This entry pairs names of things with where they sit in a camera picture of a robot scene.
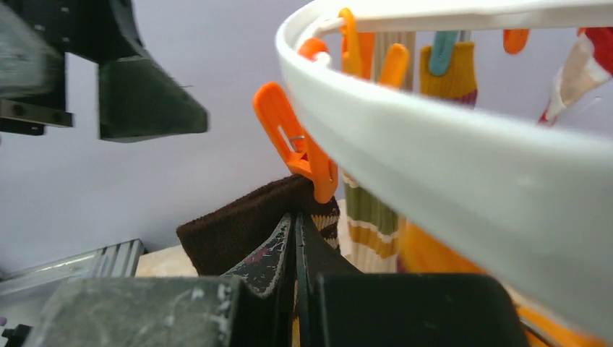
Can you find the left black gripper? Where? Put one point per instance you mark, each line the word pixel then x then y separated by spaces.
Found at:
pixel 137 99

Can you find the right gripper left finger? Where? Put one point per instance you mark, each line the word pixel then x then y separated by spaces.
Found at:
pixel 249 305

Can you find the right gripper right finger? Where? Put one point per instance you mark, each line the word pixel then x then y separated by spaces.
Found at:
pixel 341 306

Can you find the brown yellow argyle sock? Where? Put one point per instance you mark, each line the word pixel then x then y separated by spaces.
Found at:
pixel 219 240

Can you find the beige striped ribbed sock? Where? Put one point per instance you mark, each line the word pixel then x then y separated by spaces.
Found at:
pixel 371 223

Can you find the orange squeezed clothes clip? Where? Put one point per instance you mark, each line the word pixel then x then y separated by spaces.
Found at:
pixel 300 153

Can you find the white round clip hanger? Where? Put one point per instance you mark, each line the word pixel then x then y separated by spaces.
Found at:
pixel 532 205

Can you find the orange hanging clip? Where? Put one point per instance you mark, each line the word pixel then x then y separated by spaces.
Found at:
pixel 395 66
pixel 515 40

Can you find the teal clothes clip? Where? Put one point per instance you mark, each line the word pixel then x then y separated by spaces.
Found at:
pixel 442 51

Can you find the red santa sock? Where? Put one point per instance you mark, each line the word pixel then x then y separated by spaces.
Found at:
pixel 587 66

